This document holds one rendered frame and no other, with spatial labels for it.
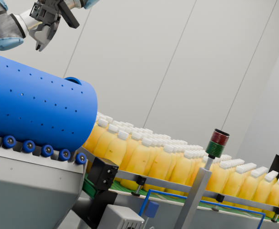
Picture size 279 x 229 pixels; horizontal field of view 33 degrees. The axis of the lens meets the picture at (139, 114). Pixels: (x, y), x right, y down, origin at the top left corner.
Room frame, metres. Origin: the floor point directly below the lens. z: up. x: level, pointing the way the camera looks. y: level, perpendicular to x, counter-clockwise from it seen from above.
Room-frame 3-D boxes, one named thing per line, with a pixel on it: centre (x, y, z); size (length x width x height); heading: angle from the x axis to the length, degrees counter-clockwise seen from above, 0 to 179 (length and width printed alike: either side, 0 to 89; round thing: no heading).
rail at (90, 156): (1.88, 0.15, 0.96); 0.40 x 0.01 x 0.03; 40
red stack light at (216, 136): (1.80, -0.32, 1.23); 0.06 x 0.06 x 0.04
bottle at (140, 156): (1.89, -0.07, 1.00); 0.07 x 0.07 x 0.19
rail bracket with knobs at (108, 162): (1.70, 0.04, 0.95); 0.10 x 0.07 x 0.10; 40
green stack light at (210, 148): (1.80, -0.32, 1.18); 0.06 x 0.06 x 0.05
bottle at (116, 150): (1.80, 0.03, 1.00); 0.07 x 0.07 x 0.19
